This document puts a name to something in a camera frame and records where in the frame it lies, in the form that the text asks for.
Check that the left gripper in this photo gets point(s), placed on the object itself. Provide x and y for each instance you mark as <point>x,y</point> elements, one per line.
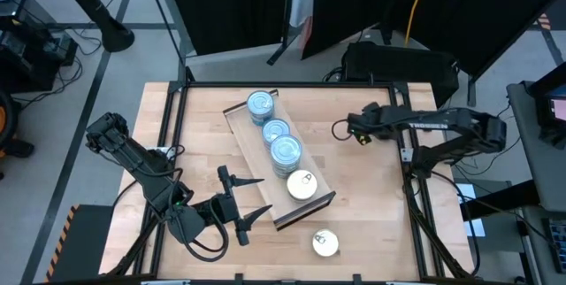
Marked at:
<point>219,210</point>

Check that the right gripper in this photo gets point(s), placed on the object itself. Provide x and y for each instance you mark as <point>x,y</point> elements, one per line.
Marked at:
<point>369,121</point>

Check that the green-label silver tuna can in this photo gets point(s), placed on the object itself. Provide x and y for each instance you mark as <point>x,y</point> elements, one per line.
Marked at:
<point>286,172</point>
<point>286,150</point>

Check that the blue and red tin can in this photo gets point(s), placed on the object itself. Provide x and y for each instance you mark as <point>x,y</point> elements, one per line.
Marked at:
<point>302,184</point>

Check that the red-label silver seafood can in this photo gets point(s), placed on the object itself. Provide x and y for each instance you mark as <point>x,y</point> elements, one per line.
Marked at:
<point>276,131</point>

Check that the silver-lid seafood can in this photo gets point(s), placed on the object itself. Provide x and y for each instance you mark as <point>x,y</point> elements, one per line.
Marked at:
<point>261,102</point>
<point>262,122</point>

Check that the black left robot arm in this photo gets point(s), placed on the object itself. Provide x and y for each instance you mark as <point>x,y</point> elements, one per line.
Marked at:
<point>141,165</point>

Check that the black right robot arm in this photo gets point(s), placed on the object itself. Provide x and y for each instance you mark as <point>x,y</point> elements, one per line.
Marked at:
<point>442,123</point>

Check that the black equipment case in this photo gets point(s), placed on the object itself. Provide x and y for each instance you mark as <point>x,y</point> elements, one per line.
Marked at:
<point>398,68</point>

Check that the can with white lid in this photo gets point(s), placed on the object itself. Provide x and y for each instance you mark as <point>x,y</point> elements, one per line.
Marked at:
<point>325,243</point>

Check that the black floor beam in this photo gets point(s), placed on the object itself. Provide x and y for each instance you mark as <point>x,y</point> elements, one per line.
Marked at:
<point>499,196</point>

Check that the hazard-striped black mat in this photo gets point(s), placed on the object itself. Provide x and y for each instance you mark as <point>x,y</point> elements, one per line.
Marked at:
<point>84,245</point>

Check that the grey desk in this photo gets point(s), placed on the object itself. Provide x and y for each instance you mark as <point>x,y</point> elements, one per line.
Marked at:
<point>544,174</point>

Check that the black monitor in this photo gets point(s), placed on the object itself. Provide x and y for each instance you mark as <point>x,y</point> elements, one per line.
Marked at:
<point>555,110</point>

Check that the black pole stand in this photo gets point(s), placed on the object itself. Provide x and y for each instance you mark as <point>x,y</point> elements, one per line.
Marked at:
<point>115,35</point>

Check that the black keyboard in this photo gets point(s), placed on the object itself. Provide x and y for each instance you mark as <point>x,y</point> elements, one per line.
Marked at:
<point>558,241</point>

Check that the orange and black machine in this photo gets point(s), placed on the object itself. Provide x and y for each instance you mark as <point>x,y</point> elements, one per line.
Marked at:
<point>6,121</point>

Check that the black equipment rack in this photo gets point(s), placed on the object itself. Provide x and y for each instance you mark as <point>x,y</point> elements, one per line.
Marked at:
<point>26,55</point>

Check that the wooden shelf with black frame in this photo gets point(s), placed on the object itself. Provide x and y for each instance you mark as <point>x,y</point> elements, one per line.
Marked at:
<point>250,143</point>

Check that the grey metal post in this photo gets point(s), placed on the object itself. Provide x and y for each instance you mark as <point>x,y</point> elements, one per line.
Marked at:
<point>172,15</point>

